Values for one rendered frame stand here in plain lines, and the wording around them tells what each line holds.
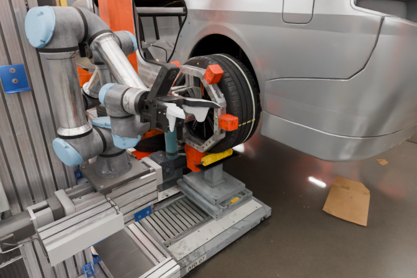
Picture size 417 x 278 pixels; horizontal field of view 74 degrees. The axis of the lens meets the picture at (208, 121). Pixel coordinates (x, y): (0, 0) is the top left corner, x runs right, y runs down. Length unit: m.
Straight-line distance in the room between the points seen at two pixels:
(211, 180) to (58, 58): 1.46
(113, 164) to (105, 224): 0.23
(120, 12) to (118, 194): 1.17
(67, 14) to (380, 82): 1.20
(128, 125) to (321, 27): 0.95
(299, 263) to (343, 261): 0.28
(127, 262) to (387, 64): 1.56
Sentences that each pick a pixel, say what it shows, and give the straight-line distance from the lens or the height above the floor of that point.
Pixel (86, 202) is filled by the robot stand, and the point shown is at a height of 0.76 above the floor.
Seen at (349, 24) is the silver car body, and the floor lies 1.40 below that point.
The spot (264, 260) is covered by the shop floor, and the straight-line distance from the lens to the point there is 1.96.
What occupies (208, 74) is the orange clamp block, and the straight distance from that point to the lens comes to 1.58.
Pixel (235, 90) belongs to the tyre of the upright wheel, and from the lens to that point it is 1.61.
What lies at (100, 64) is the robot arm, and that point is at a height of 1.23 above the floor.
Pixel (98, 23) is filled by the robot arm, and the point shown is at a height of 1.41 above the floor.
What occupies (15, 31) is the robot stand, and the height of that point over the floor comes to 1.38.
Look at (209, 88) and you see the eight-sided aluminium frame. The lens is 1.60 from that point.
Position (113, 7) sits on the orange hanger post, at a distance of 1.94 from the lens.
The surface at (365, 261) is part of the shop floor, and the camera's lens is 2.16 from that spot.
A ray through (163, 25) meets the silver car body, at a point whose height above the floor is 1.24.
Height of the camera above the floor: 1.45
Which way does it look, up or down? 22 degrees down
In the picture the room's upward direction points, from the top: straight up
